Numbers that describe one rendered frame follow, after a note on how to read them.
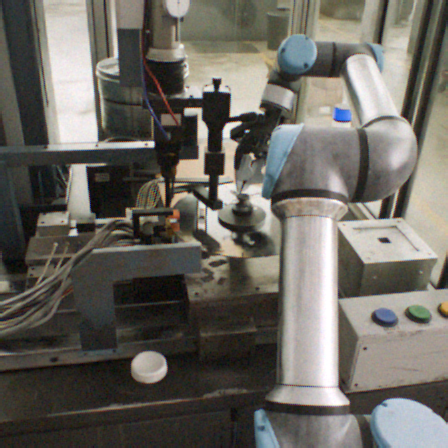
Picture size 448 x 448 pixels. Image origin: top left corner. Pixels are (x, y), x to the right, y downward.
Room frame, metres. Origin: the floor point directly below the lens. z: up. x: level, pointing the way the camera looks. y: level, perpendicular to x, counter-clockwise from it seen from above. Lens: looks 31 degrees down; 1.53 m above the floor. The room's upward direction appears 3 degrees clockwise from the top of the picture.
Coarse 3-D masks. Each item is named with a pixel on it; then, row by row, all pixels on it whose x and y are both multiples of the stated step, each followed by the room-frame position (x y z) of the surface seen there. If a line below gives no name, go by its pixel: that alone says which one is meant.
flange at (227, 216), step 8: (224, 208) 1.05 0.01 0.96; (232, 208) 1.03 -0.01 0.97; (248, 208) 1.02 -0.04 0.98; (224, 216) 1.01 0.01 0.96; (232, 216) 1.01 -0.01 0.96; (240, 216) 1.01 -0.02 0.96; (248, 216) 1.01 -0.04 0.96; (256, 216) 1.02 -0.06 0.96; (264, 216) 1.02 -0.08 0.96; (224, 224) 0.99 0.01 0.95; (232, 224) 0.98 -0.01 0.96; (240, 224) 0.98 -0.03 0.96; (248, 224) 0.98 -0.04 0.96; (256, 224) 0.98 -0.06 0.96
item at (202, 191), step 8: (216, 176) 0.98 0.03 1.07; (216, 184) 0.98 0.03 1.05; (192, 192) 1.03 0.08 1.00; (200, 192) 1.01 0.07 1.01; (208, 192) 1.02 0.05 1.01; (216, 192) 0.98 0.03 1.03; (200, 200) 1.01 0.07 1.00; (208, 200) 0.98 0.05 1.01; (216, 200) 0.98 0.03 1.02; (216, 208) 0.97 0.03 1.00
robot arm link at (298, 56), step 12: (300, 36) 1.09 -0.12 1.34; (288, 48) 1.08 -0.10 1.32; (300, 48) 1.08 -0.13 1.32; (312, 48) 1.08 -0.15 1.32; (324, 48) 1.10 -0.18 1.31; (276, 60) 1.14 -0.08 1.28; (288, 60) 1.07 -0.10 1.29; (300, 60) 1.07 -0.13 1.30; (312, 60) 1.07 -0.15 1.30; (324, 60) 1.09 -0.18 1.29; (288, 72) 1.09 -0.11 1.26; (300, 72) 1.08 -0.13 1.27; (312, 72) 1.10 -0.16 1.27; (324, 72) 1.10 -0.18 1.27
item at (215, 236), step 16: (224, 192) 1.15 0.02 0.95; (256, 192) 1.16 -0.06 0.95; (176, 208) 1.05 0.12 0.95; (192, 208) 1.06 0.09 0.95; (208, 208) 1.06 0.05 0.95; (176, 224) 0.98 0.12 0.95; (192, 224) 0.98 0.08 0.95; (208, 224) 0.99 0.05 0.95; (272, 224) 1.00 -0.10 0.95; (192, 240) 0.92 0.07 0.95; (208, 240) 0.92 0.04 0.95; (224, 240) 0.92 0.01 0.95; (240, 240) 0.93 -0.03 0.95; (256, 240) 0.93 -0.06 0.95; (272, 240) 0.93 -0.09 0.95; (240, 256) 0.87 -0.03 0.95; (256, 256) 0.87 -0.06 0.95
